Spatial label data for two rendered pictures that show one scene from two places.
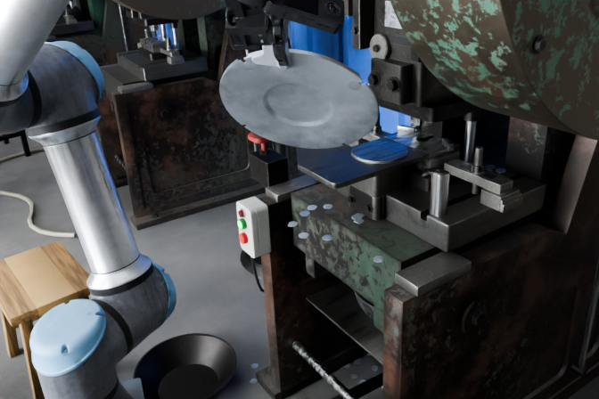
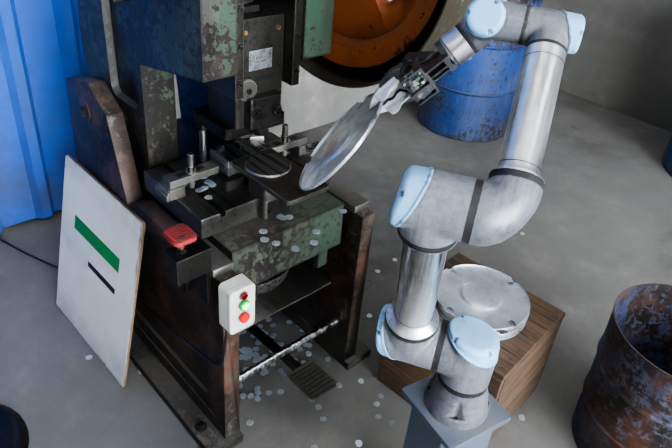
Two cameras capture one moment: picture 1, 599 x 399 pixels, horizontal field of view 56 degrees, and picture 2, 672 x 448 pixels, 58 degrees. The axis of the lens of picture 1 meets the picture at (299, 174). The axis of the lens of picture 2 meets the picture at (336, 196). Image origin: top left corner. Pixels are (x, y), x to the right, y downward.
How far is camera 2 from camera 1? 184 cm
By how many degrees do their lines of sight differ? 88
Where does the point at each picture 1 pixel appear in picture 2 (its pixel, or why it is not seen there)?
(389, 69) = (270, 100)
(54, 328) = (482, 337)
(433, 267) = (347, 193)
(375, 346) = (285, 299)
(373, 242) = (320, 212)
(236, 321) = not seen: outside the picture
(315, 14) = not seen: hidden behind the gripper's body
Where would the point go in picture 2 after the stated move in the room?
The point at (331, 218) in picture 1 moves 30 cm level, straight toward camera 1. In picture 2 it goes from (283, 230) to (393, 229)
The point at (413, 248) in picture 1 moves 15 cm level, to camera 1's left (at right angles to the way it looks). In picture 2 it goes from (327, 197) to (336, 227)
